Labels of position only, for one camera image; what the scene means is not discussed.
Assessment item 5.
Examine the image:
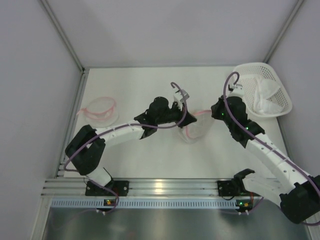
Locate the aluminium mounting rail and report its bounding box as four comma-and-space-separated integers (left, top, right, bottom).
41, 177, 229, 199

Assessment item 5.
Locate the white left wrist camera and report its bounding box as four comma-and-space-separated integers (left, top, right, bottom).
173, 89, 190, 104

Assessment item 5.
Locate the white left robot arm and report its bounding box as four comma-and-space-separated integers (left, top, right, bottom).
65, 97, 197, 189

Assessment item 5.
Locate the white slotted cable duct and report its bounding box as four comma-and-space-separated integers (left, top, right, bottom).
51, 198, 250, 209

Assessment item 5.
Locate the aluminium frame post right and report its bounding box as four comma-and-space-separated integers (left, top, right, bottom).
262, 0, 306, 64

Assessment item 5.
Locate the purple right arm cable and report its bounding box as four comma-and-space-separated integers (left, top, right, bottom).
223, 72, 320, 227

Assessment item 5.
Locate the aluminium frame post left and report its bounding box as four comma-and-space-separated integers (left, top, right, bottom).
39, 0, 87, 75

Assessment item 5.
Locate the white mesh laundry bag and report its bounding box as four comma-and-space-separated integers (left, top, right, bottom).
76, 96, 119, 128
178, 109, 214, 144

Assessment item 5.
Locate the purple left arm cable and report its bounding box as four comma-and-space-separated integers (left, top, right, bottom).
63, 81, 188, 216

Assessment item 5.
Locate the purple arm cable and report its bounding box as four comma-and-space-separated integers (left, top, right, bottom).
63, 81, 188, 216
223, 72, 320, 227

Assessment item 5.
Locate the aluminium frame post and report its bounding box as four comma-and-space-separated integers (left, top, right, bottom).
262, 0, 306, 64
39, 0, 87, 75

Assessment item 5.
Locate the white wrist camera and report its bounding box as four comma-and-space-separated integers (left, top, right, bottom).
173, 89, 190, 104
227, 84, 245, 99

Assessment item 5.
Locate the white cloth in basket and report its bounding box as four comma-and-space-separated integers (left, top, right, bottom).
253, 76, 283, 116

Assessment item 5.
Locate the white plastic basket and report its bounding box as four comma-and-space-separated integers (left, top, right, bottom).
233, 62, 293, 119

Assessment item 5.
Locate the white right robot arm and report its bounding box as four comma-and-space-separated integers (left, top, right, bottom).
211, 95, 320, 224

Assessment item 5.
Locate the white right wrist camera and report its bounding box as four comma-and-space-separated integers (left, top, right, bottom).
227, 84, 245, 99

